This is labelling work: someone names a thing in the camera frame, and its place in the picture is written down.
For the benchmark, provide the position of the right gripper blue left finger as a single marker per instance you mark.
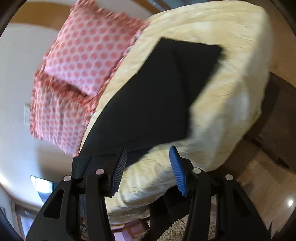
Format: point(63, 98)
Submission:
point(59, 217)

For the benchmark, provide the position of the cream yellow bedspread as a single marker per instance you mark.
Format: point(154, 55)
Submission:
point(230, 103)

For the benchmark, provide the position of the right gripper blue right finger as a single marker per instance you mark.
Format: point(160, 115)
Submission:
point(236, 218)

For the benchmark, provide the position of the dark wooden furniture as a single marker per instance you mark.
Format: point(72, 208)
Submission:
point(274, 131)

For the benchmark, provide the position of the window with dark frame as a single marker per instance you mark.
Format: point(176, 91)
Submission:
point(43, 187)

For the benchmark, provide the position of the pink polka dot pillow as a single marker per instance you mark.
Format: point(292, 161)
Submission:
point(89, 45)
point(59, 113)

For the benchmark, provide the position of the beige shaggy rug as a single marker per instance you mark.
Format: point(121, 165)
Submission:
point(177, 230)

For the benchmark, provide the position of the rear pink polka dot pillow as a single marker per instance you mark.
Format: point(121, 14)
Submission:
point(59, 113)

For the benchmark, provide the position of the black pants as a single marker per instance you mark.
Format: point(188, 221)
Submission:
point(152, 108)

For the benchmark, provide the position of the front pink polka dot pillow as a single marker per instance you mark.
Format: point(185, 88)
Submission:
point(89, 45)

